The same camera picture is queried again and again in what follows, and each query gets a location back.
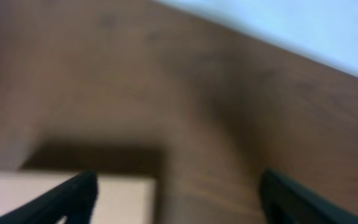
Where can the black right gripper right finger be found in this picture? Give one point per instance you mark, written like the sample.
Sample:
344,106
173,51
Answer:
284,200

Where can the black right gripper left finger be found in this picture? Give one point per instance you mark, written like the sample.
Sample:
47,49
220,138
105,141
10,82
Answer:
73,199

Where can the cardboard box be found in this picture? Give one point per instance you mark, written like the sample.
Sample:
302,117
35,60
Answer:
120,199

